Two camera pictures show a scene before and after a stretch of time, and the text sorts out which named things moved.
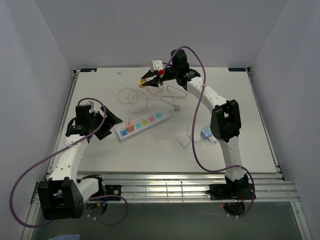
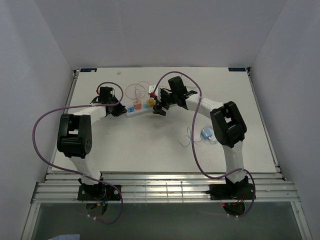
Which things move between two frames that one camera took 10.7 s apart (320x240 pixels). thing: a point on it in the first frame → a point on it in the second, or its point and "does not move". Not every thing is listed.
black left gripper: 109,121 → 121,110
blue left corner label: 88,70 does not move
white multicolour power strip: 122,134 → 139,112
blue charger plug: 206,132 does not move
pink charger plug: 130,127 → 137,105
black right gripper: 154,82 → 159,104
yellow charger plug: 141,81 → 151,102
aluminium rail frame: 268,187 does not move
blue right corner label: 236,69 does not move
